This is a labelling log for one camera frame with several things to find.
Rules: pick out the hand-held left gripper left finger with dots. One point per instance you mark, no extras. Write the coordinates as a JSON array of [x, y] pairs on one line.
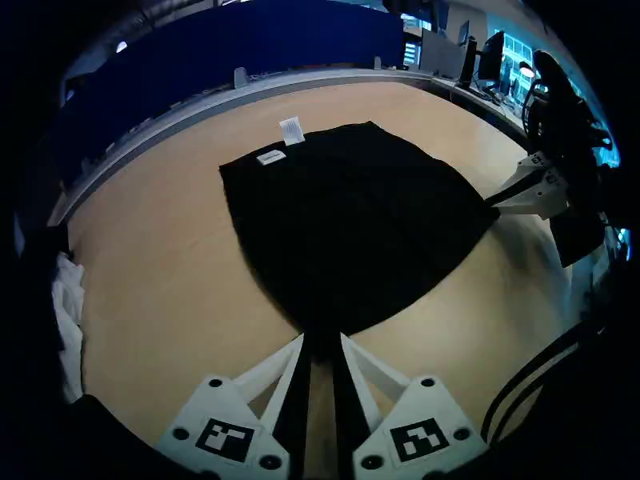
[[227, 407]]

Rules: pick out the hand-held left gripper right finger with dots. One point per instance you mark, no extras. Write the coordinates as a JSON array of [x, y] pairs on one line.
[[425, 407]]

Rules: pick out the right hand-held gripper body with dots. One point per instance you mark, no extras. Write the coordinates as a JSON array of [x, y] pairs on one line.
[[570, 130]]

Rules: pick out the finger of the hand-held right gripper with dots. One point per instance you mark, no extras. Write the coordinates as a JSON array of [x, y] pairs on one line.
[[526, 170], [546, 196]]

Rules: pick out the black towel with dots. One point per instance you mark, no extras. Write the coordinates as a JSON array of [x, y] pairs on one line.
[[350, 220]]

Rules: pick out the black computer monitor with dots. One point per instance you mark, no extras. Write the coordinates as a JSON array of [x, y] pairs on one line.
[[492, 56]]

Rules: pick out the heap of white towels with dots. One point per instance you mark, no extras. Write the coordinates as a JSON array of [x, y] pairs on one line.
[[70, 325]]

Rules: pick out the blue desk screen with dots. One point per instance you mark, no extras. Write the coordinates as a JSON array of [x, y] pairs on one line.
[[210, 65]]

